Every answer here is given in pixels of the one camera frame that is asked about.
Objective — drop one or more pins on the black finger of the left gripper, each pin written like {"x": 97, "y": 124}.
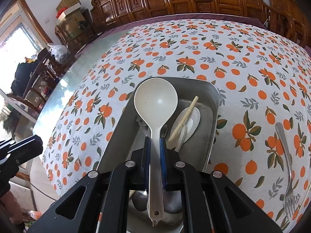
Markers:
{"x": 13, "y": 154}

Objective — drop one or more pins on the large metal spoon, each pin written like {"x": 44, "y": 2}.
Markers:
{"x": 140, "y": 200}

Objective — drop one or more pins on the stacked cardboard boxes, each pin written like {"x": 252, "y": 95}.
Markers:
{"x": 69, "y": 15}

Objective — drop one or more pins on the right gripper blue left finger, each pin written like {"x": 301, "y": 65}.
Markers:
{"x": 146, "y": 162}

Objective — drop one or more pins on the metal fork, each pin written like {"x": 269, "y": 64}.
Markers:
{"x": 291, "y": 198}

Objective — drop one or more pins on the smiley face metal spoon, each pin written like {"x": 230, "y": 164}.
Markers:
{"x": 172, "y": 202}

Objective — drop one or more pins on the rectangular metal tray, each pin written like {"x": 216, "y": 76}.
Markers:
{"x": 130, "y": 133}

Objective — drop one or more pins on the large white plastic ladle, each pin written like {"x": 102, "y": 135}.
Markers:
{"x": 155, "y": 101}

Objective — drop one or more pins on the person's left hand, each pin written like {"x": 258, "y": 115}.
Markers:
{"x": 12, "y": 208}

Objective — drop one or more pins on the wooden chair with clothes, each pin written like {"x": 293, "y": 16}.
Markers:
{"x": 34, "y": 81}

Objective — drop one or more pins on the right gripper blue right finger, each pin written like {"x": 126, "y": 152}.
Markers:
{"x": 163, "y": 162}

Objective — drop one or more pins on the window with wooden frame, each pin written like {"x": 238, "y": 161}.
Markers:
{"x": 21, "y": 37}

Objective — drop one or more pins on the white plastic bag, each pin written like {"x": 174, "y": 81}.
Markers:
{"x": 60, "y": 52}

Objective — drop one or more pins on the carved wooden armchair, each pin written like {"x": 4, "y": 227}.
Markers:
{"x": 302, "y": 23}

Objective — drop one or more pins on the orange patterned tablecloth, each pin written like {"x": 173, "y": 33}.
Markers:
{"x": 262, "y": 78}

